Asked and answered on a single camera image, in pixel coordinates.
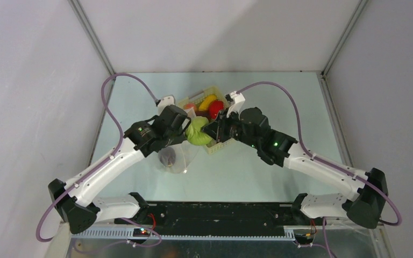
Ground clear dotted zip bag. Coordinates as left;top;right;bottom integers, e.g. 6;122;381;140
158;115;200;174

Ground green cabbage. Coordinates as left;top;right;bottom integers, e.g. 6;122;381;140
185;116;212;146

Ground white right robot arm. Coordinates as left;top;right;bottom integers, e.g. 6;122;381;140
202;107;388;229

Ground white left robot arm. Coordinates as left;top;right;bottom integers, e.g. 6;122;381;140
48;105;193;234

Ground red bell pepper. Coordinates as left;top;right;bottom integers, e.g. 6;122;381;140
208;100;224;120

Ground pale yellow perforated basket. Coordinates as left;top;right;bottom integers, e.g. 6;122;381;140
176;85;237;155

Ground orange peach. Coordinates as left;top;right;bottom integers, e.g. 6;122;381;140
183;103;198;116

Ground yellow banana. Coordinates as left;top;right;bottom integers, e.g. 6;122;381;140
198;94;217;112

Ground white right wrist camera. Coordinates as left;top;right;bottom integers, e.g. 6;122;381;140
225;91;245;118

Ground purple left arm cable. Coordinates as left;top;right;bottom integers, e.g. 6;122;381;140
35;73;161;243

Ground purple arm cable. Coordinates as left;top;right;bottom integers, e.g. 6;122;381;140
236;81;403;227
35;73;161;243

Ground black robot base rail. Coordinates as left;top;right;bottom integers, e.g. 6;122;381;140
131;200;322;237

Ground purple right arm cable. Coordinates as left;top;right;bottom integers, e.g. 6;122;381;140
236;81;403;227

